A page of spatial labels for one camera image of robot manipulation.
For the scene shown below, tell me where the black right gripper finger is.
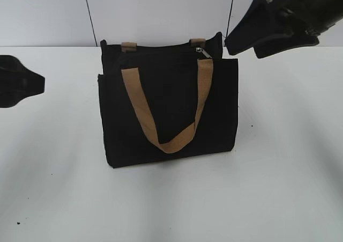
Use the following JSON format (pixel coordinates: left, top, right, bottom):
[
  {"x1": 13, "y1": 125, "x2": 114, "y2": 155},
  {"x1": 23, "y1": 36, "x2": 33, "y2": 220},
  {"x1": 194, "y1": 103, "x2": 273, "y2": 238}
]
[
  {"x1": 253, "y1": 33, "x2": 319, "y2": 58},
  {"x1": 225, "y1": 0, "x2": 292, "y2": 56}
]

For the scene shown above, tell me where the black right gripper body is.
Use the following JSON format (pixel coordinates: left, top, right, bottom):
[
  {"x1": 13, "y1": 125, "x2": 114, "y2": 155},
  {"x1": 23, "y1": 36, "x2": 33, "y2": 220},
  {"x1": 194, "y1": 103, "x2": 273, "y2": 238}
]
[{"x1": 278, "y1": 0, "x2": 342, "y2": 34}]

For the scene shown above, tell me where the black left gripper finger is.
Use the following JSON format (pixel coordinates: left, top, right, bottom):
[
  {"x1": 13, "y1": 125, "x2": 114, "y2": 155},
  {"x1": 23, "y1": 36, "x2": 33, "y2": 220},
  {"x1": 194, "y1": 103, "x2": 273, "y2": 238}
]
[
  {"x1": 1, "y1": 70, "x2": 45, "y2": 108},
  {"x1": 1, "y1": 55, "x2": 28, "y2": 77}
]

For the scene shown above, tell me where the silver zipper pull with ring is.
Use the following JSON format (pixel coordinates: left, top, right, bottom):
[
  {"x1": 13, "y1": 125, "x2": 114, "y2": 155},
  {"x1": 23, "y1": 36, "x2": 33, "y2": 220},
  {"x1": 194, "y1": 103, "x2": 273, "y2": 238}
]
[{"x1": 196, "y1": 47, "x2": 212, "y2": 58}]

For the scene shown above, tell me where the black canvas tote bag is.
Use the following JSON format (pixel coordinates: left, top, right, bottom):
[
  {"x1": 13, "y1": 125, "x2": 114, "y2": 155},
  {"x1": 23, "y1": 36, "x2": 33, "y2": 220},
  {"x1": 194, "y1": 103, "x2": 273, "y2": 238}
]
[{"x1": 98, "y1": 32, "x2": 238, "y2": 168}]

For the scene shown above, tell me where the tan front bag strap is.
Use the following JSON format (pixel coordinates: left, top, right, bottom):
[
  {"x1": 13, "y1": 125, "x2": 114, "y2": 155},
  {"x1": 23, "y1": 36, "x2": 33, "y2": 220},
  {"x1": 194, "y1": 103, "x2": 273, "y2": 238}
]
[{"x1": 121, "y1": 57, "x2": 215, "y2": 155}]

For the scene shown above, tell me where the tan bag strap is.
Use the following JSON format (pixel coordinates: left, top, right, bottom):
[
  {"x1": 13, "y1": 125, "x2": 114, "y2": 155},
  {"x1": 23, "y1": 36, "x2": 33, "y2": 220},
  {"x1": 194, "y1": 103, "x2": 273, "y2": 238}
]
[
  {"x1": 121, "y1": 57, "x2": 215, "y2": 155},
  {"x1": 120, "y1": 38, "x2": 206, "y2": 52}
]

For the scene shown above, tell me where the tan rear bag strap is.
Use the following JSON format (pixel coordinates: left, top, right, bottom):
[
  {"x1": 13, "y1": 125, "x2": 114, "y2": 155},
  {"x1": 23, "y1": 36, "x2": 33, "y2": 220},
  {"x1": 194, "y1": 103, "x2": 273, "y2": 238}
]
[{"x1": 120, "y1": 38, "x2": 206, "y2": 52}]

